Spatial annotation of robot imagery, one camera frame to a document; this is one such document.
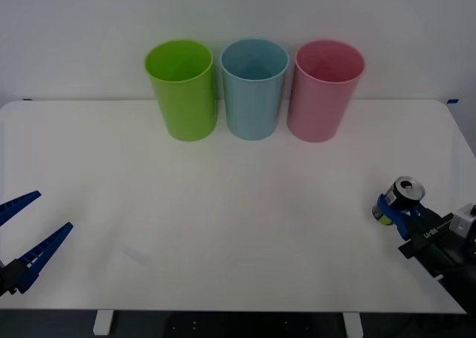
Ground pale blue plastic bin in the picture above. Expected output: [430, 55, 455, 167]
[219, 37, 291, 141]

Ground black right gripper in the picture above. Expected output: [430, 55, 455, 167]
[375, 191, 476, 278]

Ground yellow-green plastic bin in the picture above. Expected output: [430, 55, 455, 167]
[143, 39, 218, 143]

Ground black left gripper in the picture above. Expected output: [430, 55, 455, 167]
[0, 190, 74, 299]

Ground white table leg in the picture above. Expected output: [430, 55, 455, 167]
[92, 310, 115, 336]
[342, 311, 364, 338]

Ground black drink can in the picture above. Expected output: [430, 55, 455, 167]
[371, 175, 427, 228]

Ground pink plastic bin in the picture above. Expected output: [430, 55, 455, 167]
[286, 39, 366, 144]

